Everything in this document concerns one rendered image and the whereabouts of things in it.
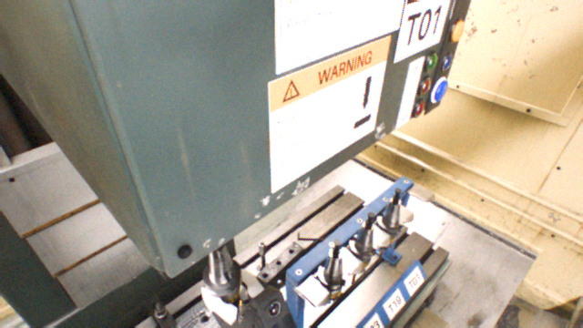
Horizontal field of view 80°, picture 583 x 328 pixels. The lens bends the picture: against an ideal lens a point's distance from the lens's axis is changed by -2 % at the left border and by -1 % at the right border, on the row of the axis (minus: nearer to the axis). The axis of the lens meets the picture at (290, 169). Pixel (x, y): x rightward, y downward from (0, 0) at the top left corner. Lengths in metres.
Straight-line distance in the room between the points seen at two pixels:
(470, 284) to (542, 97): 0.68
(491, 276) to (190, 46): 1.38
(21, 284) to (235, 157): 0.97
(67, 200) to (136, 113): 0.80
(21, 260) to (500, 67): 1.43
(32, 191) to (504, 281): 1.45
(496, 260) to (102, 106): 1.43
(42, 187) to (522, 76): 1.30
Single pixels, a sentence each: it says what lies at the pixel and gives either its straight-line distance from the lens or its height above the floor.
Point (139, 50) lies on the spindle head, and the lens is 0.20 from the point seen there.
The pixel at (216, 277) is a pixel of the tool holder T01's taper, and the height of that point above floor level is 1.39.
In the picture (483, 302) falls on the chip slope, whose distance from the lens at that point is 1.46.
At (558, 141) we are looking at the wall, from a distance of 1.30.
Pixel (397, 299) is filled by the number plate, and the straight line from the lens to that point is 1.13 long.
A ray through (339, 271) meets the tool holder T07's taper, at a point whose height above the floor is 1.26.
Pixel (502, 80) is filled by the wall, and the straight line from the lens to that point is 1.27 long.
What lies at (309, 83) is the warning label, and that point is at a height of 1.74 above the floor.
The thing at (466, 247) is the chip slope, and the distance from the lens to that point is 1.51.
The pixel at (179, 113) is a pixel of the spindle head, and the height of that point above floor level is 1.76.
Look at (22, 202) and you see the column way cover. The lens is 0.97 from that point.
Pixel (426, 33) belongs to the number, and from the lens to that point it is 0.44.
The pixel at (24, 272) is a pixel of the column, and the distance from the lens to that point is 1.15.
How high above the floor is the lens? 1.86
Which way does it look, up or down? 38 degrees down
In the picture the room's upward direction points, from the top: 1 degrees clockwise
